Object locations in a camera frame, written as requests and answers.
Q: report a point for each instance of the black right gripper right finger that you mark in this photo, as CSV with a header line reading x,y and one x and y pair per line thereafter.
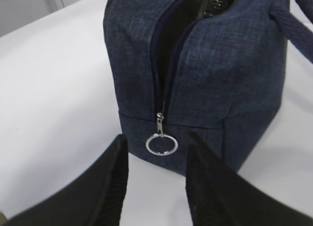
x,y
218,196

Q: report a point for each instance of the navy blue lunch bag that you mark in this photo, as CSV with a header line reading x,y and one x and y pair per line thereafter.
x,y
211,67

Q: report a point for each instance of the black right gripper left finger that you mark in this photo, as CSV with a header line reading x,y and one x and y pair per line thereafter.
x,y
95,198

